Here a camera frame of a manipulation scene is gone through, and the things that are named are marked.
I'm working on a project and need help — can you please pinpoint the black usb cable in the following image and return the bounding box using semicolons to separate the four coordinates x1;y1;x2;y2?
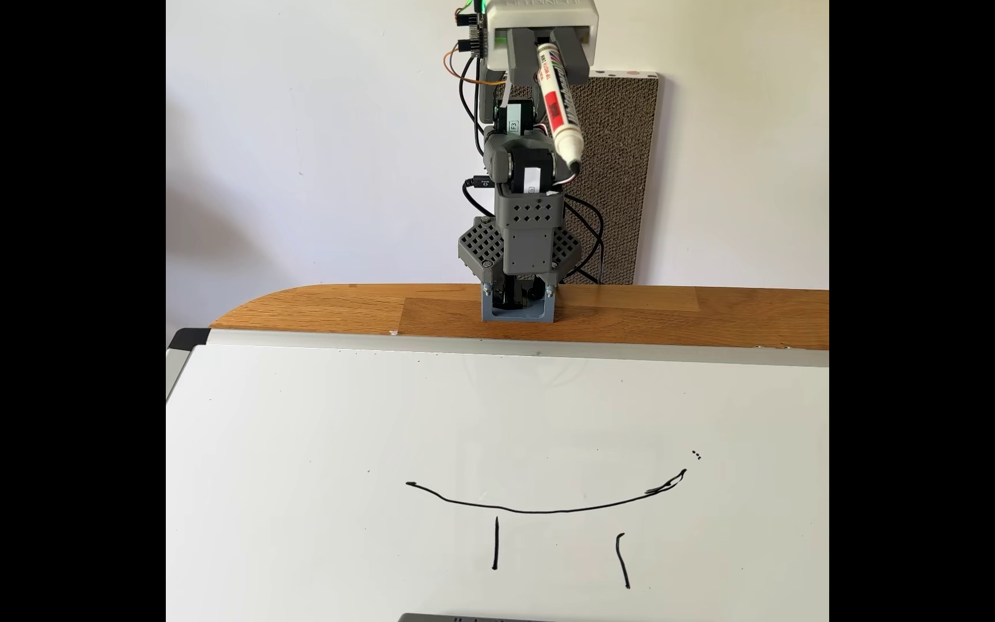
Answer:
561;194;606;285

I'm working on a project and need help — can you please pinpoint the black plug cable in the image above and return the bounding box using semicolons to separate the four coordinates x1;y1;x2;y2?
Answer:
462;176;499;218

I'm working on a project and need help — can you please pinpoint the black camera cable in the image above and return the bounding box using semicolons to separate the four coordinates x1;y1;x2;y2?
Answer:
563;206;599;285

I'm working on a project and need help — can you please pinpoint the grey marker holder block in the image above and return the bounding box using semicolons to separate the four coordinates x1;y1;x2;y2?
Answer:
398;613;550;622

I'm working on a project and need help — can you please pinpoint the brown corrugated cardboard panel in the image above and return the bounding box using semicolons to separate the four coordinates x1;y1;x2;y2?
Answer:
515;71;661;286

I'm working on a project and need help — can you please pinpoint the white whiteboard marker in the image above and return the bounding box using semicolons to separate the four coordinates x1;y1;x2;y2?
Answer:
534;40;585;176

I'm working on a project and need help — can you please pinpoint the purple circuit board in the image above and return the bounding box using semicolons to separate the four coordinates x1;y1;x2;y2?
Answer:
453;0;488;58

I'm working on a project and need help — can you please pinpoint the orange wire loop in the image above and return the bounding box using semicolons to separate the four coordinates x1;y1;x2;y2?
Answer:
442;47;507;88

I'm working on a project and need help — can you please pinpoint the white whiteboard with aluminium frame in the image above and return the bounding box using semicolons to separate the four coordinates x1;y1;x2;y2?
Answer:
166;328;830;622

